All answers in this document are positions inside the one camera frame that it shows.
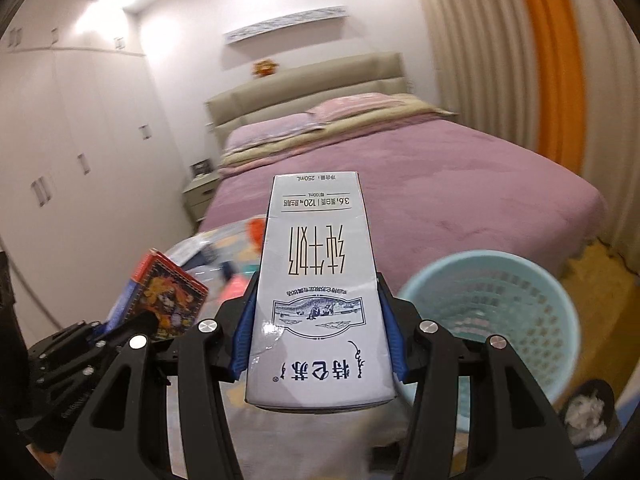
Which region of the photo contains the blue red small box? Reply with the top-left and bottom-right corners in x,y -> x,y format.
105,249 -> 208,340

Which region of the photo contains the white milk carton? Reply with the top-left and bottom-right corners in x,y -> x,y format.
245,171 -> 395,413
165,231 -> 220,268

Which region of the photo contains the black bin with tissue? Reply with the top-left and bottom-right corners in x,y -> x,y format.
560,379 -> 617,448

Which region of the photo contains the patterned round table cloth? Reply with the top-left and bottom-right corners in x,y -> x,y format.
159,219 -> 471,480

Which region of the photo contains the light blue plastic basket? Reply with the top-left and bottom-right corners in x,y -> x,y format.
399,250 -> 582,403

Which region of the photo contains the pink packet in plastic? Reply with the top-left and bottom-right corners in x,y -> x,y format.
218,273 -> 253,304

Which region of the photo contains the white wardrobe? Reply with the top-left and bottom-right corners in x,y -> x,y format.
1,0 -> 191,342

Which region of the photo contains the grey bedside table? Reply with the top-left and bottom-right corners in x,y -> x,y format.
182,171 -> 221,224

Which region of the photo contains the orange plastic bag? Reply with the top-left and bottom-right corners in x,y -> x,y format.
246,217 -> 266,250

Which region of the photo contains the purple bed cover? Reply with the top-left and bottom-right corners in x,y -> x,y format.
200,119 -> 606,290

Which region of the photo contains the purple left pillow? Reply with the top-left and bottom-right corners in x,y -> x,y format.
224,113 -> 323,153

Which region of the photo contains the orange curtain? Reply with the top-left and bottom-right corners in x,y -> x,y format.
524,0 -> 587,174

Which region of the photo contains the folded beige quilt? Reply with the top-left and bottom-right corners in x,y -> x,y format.
219,93 -> 453,176

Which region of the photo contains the beige padded headboard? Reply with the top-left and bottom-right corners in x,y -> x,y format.
206,52 -> 409,151

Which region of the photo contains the orange plush toy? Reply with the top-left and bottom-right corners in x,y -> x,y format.
252,58 -> 279,78

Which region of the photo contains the pink right pillow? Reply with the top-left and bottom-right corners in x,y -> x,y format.
308,92 -> 404,122

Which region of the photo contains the beige curtain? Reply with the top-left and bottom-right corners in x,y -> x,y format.
420,0 -> 639,270

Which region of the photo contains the small dark photo frame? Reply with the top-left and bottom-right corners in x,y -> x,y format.
190,158 -> 214,178

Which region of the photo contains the white decorative wall shelf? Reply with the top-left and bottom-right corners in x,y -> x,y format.
224,6 -> 348,46

